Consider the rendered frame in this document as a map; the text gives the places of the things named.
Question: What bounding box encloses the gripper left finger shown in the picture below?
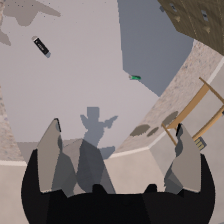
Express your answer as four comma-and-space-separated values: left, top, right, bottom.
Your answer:
21, 118, 78, 224

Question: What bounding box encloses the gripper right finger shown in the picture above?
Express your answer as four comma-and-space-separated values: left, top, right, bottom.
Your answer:
164, 123, 215, 224

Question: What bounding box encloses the black aa battery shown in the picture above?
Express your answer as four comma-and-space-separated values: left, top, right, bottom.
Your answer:
33, 37, 49, 55

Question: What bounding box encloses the wooden chest of drawers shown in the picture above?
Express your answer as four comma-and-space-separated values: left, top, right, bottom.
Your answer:
157, 0, 224, 56

